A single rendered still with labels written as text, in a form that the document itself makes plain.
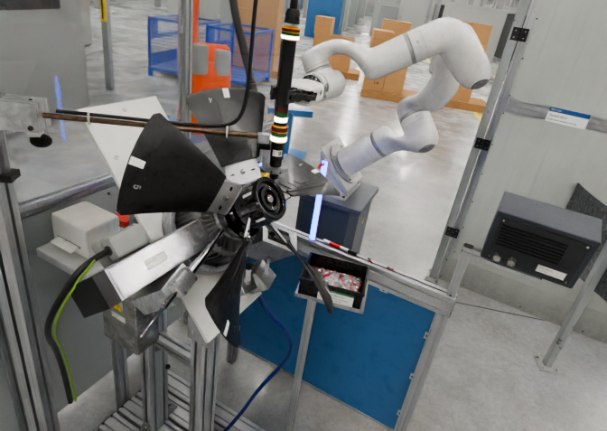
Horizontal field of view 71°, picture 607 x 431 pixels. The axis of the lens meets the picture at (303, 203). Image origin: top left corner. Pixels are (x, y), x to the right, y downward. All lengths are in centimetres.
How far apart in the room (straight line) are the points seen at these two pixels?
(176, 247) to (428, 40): 86
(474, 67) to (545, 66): 138
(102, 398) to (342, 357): 107
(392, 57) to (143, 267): 85
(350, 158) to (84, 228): 102
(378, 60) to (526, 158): 170
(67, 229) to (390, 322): 116
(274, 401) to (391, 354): 67
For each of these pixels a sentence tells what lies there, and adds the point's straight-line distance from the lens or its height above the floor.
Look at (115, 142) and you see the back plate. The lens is 123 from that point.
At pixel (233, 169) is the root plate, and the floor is 126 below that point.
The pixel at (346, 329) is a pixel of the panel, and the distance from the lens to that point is 179.
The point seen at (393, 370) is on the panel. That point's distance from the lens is 182.
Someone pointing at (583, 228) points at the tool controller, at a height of 124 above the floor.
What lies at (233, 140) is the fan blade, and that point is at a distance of 117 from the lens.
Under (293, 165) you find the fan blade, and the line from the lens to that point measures 137.
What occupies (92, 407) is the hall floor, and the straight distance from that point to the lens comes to 221.
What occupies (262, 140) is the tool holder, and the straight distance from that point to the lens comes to 112.
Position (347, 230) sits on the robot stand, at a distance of 184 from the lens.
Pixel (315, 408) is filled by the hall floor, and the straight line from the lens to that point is 218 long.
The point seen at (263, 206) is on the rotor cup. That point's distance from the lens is 107.
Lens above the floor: 171
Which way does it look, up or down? 26 degrees down
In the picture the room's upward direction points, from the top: 9 degrees clockwise
